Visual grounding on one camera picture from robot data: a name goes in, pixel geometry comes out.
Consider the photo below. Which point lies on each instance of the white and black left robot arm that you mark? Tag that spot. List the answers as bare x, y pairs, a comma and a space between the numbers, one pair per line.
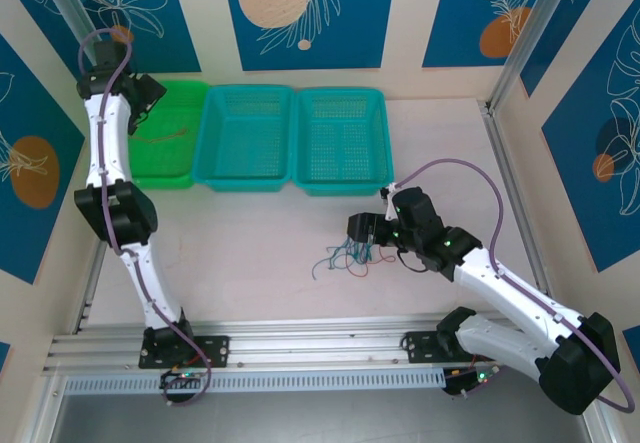
102, 138

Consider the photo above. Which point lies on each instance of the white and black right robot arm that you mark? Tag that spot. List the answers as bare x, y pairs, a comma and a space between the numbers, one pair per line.
500, 285

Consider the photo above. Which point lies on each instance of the green plastic basket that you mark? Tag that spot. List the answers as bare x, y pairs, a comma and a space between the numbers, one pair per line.
170, 163

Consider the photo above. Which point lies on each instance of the teal plastic basket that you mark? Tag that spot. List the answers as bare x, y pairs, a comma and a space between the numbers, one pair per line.
240, 138
340, 138

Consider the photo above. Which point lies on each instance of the small controller circuit board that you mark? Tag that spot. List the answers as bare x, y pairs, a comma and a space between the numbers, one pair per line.
182, 378
472, 379

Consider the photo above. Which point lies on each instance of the blue floral wall poster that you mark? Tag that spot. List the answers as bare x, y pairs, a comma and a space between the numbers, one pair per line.
475, 18
595, 153
310, 18
160, 18
35, 163

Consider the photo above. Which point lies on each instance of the aluminium side rail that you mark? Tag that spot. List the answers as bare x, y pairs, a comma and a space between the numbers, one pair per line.
515, 203
90, 283

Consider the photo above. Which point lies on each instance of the aluminium frame rail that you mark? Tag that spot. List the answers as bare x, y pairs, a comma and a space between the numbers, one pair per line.
310, 340

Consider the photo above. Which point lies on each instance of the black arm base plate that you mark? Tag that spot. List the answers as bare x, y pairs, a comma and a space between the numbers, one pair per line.
420, 347
215, 350

